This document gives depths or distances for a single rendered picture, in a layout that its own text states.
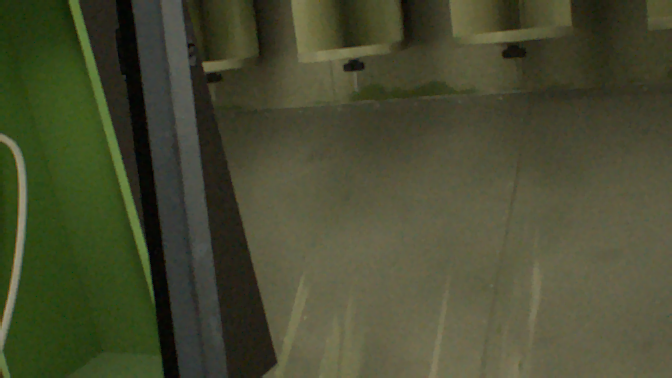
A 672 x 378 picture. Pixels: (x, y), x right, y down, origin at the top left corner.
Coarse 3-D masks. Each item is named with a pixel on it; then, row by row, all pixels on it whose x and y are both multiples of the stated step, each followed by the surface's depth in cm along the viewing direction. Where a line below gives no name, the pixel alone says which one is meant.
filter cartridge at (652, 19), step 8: (648, 0) 327; (656, 0) 322; (664, 0) 319; (648, 8) 328; (656, 8) 323; (664, 8) 320; (648, 16) 329; (656, 16) 323; (664, 16) 320; (648, 24) 329; (656, 24) 323; (664, 24) 320
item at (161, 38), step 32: (160, 0) 169; (160, 32) 169; (160, 64) 170; (160, 96) 171; (192, 96) 174; (160, 128) 172; (192, 128) 174; (160, 160) 173; (192, 160) 174; (160, 192) 174; (192, 192) 174; (160, 224) 175; (192, 224) 173; (192, 256) 173; (192, 288) 174; (192, 320) 175; (192, 352) 176
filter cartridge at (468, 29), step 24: (456, 0) 352; (480, 0) 344; (504, 0) 344; (528, 0) 342; (552, 0) 344; (456, 24) 354; (480, 24) 346; (504, 24) 343; (528, 24) 343; (552, 24) 344
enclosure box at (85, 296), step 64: (0, 0) 330; (64, 0) 319; (0, 64) 330; (64, 64) 327; (0, 128) 330; (64, 128) 335; (128, 128) 282; (0, 192) 329; (64, 192) 344; (128, 192) 282; (0, 256) 329; (64, 256) 348; (128, 256) 340; (0, 320) 328; (64, 320) 347; (128, 320) 350; (256, 320) 320
